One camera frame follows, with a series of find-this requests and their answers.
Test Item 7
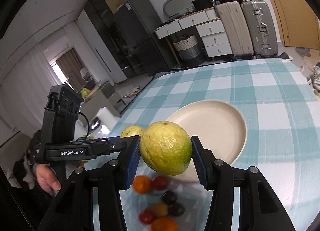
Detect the teal checked tablecloth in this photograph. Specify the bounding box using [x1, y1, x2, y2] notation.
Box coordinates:
[95, 59, 319, 230]

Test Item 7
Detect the cream round plate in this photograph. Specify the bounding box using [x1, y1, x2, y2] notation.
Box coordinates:
[165, 99, 248, 183]

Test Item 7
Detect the dark grey refrigerator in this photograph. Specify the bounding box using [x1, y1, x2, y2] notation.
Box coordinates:
[114, 0, 177, 76]

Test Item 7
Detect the beige hard suitcase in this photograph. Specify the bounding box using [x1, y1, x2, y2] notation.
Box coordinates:
[216, 1, 254, 57]

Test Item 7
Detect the wooden door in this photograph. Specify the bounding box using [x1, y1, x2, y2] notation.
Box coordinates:
[270, 0, 319, 50]

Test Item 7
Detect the yellow-green citrus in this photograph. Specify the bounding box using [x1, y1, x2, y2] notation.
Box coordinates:
[139, 121, 193, 176]
[120, 125, 145, 138]

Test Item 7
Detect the left hand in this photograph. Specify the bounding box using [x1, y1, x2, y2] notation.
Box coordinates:
[35, 164, 61, 196]

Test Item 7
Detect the large orange mandarin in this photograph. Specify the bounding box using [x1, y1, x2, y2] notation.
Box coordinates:
[132, 175, 152, 194]

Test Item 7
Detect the red cherry tomato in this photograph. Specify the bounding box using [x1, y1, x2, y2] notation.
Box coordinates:
[139, 209, 157, 225]
[151, 176, 169, 191]

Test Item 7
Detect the silver hard suitcase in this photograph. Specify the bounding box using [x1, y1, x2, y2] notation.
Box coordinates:
[240, 0, 278, 58]

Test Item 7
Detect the woven laundry basket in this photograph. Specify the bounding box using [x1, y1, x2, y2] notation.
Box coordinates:
[173, 34, 205, 68]

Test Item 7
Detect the dark purple plum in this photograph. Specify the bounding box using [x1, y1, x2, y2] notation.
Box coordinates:
[168, 202, 185, 217]
[161, 190, 177, 206]

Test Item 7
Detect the white drawer cabinet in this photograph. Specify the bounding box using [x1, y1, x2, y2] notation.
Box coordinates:
[155, 8, 232, 58]

